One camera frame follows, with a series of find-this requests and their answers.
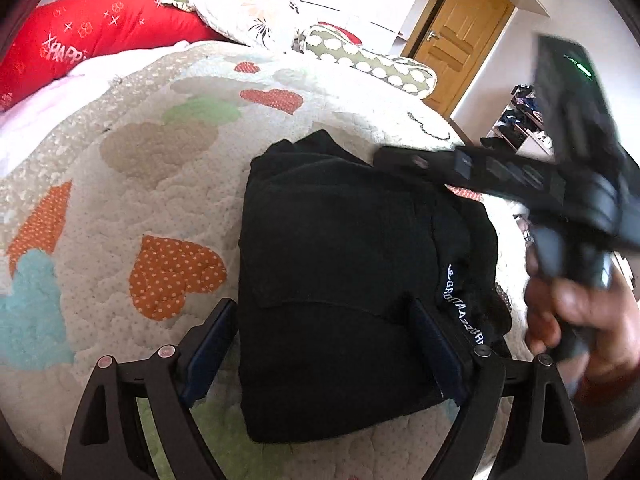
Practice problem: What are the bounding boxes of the red pillow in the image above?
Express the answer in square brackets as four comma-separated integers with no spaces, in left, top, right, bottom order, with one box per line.
[0,0,362,111]

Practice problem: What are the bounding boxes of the pale pink bed sheet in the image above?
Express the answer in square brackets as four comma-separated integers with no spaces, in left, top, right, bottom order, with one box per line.
[0,40,201,176]

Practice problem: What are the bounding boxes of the white floral pillow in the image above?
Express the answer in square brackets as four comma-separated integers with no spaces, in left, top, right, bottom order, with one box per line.
[160,0,321,53]

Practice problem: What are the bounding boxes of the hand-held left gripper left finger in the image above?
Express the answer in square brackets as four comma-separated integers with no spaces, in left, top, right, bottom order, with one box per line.
[62,297,238,480]

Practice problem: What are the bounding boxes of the wooden door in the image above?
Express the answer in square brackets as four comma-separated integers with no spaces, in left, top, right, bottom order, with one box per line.
[410,0,516,117]

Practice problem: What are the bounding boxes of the shoe rack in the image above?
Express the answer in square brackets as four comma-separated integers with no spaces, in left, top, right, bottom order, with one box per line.
[487,82,556,160]

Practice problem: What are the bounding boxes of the green white patterned pillow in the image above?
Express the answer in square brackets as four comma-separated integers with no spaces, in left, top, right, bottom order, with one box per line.
[292,24,438,100]

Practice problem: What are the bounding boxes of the person's right forearm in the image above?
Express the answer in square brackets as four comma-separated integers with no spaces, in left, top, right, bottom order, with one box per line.
[570,372,640,431]

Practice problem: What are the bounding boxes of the heart print quilt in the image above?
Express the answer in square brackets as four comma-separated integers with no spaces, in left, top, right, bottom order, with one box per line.
[0,40,640,480]

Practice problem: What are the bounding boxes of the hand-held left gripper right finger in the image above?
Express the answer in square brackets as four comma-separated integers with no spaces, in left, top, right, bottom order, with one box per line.
[410,297,588,480]

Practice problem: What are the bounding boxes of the person's right hand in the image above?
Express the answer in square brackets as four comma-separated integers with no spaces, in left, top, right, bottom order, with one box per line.
[522,252,640,392]

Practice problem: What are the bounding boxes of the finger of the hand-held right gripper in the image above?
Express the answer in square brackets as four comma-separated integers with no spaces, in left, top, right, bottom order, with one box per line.
[374,145,457,183]

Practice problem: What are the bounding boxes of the black pants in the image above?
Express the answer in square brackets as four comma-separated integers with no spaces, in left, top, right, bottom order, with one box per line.
[237,129,513,445]

